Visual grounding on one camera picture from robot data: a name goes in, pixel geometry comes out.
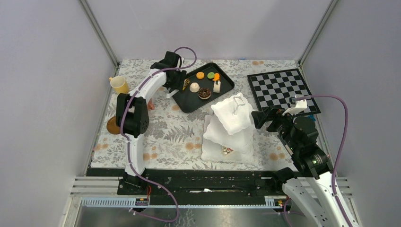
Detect orange macaron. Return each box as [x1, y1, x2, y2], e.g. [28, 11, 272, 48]
[196, 71, 205, 79]

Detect green macaron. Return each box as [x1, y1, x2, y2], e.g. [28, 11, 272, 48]
[207, 72, 215, 79]

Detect black serving tray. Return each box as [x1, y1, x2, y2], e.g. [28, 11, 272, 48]
[173, 62, 235, 114]

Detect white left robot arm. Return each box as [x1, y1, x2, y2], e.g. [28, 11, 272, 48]
[116, 51, 186, 194]

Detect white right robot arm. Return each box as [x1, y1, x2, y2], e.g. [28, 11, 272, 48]
[252, 107, 359, 227]

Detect orange fish pastry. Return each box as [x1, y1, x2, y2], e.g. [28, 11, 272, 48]
[213, 73, 220, 82]

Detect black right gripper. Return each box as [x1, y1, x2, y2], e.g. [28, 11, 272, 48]
[250, 105, 299, 151]

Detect pink strawberry cake slice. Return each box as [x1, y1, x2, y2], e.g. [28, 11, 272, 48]
[222, 146, 233, 156]

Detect cream round mousse cake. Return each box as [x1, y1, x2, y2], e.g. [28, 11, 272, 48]
[190, 82, 200, 93]

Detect silver serving tongs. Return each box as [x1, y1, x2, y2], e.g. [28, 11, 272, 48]
[166, 88, 179, 99]

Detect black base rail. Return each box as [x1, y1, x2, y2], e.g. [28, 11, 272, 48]
[87, 168, 286, 205]

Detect yellow striped cake slice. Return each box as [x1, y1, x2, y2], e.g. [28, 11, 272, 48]
[182, 78, 190, 91]

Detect chocolate sprinkle donut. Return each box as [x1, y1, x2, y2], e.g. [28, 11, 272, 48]
[198, 87, 211, 100]

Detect black and grey chessboard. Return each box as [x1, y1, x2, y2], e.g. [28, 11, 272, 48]
[247, 69, 311, 111]

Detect white three-tier dessert stand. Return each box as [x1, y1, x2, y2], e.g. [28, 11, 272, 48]
[201, 93, 255, 164]

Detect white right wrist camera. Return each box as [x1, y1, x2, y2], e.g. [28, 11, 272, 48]
[282, 95, 308, 116]

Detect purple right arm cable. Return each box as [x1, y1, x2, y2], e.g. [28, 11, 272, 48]
[289, 95, 354, 227]

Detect large brown saucer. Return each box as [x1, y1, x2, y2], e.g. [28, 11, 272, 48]
[106, 116, 120, 135]

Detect yellow cup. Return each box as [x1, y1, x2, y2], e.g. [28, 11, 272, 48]
[109, 76, 130, 94]

